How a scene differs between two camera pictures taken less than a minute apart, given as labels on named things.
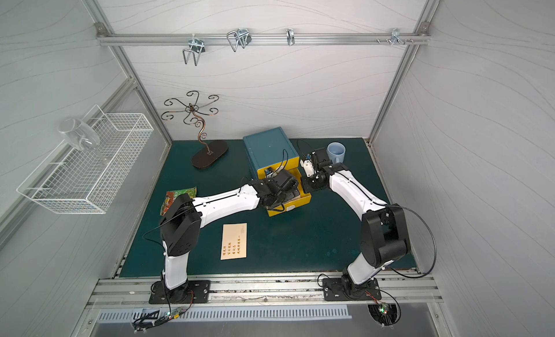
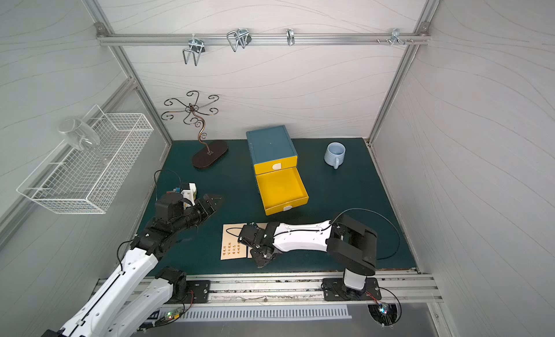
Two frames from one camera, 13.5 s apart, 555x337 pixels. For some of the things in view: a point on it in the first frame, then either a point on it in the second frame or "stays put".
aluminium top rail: (265, 39) stays put
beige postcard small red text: (234, 241) stays put
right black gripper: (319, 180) -> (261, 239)
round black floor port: (385, 314) stays put
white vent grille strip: (171, 315) stays put
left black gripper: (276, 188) -> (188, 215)
